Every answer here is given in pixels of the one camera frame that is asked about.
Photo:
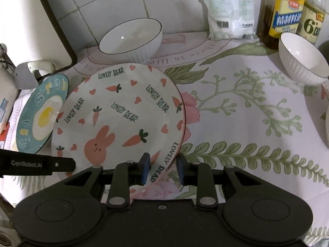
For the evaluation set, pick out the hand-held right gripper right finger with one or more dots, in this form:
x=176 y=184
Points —
x=181 y=171

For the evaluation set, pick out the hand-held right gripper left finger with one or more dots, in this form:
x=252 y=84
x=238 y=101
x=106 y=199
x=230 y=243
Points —
x=145 y=171

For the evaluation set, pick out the bunny and carrot print plate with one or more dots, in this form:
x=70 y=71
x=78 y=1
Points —
x=115 y=123

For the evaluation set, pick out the large white black-rimmed bowl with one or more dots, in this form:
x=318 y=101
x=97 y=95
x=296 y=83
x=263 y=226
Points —
x=133 y=49

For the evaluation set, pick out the blue fried egg print plate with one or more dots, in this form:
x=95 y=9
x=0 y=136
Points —
x=38 y=115

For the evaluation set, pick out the white quilted mat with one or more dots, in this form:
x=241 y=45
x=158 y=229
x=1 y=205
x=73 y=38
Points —
x=21 y=100

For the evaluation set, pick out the white appliance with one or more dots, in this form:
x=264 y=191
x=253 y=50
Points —
x=6 y=95

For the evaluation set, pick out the floral print tablecloth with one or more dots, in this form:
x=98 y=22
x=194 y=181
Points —
x=244 y=123

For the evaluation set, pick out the white board with black edge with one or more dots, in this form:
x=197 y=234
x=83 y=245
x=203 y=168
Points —
x=30 y=30

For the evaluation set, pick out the small white ribbed bowl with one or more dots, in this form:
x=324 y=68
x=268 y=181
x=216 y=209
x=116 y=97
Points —
x=295 y=64

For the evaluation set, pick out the white plastic salt bag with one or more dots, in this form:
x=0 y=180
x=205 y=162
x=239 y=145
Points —
x=226 y=10

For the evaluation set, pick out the yellow label oil bottle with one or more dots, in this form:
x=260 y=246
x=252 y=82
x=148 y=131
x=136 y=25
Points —
x=285 y=12

